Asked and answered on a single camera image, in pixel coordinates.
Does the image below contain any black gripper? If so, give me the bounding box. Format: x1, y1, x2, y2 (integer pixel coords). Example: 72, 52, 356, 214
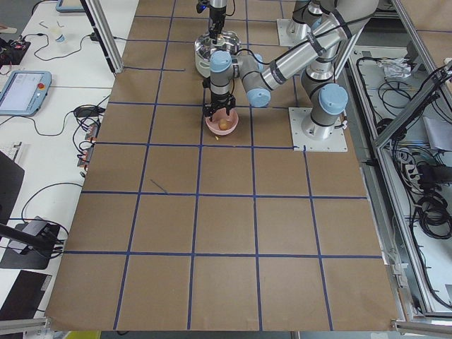
210, 6, 224, 44
202, 79, 236, 122

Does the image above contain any black camera on stand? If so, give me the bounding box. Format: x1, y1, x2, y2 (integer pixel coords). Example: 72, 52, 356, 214
1, 217, 60, 270

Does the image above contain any pale green electric pot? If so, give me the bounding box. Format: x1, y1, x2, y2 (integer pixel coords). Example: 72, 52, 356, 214
194, 30, 242, 78

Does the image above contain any crumpled white paper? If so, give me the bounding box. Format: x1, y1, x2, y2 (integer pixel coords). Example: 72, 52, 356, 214
379, 58, 412, 78

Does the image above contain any black power adapter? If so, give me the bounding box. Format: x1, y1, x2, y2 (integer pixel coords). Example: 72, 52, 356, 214
73, 105, 105, 118

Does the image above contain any glass pot lid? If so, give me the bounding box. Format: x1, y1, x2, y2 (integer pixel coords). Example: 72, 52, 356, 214
194, 30, 241, 61

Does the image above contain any pink bowl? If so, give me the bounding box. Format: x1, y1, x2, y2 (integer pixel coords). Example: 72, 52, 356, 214
205, 108, 239, 136

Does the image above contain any teach pendant tablet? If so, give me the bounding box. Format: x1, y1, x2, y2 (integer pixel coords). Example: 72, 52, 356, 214
1, 71, 52, 117

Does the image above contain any brown egg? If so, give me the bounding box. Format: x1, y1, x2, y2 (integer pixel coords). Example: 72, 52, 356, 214
218, 119, 230, 131

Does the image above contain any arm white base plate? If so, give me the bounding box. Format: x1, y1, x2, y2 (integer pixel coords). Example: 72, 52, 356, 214
289, 107, 348, 153
276, 19, 311, 47

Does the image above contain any aluminium frame post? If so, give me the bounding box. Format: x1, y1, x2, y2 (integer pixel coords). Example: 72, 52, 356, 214
81, 0, 124, 74

